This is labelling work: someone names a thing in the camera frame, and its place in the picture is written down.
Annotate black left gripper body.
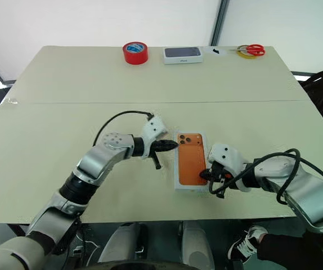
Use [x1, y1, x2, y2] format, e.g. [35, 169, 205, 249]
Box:
[149, 138, 165, 170]

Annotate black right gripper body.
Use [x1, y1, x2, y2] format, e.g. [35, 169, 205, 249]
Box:
[210, 163, 230, 184]

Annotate white paper piece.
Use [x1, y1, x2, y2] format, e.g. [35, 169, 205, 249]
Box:
[204, 46, 228, 56]

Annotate red-handled scissors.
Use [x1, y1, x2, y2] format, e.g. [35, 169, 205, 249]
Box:
[228, 43, 266, 56]

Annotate grey upright frame pole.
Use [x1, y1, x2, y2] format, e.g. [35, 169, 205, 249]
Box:
[209, 0, 231, 47]

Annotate white rounded shell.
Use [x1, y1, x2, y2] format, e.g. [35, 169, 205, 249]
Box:
[181, 221, 216, 270]
[97, 222, 142, 264]

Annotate red tape roll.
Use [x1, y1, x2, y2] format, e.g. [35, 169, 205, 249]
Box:
[122, 41, 149, 66]

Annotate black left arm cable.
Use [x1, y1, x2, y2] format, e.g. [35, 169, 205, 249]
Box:
[92, 110, 155, 147]

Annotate white phone box lid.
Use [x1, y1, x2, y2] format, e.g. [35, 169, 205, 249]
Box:
[173, 132, 212, 193]

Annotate yellow tape roll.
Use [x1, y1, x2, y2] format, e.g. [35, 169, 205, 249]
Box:
[236, 44, 255, 59]

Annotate black and white sneaker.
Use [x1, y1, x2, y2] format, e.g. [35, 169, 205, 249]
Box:
[227, 224, 269, 264]

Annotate black trouser leg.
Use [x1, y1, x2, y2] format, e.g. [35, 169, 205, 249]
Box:
[257, 232, 323, 264]

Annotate white box with dark phone print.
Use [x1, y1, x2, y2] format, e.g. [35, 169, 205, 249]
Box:
[163, 46, 205, 65]

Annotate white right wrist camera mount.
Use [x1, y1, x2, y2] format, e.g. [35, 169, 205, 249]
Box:
[208, 143, 249, 192]

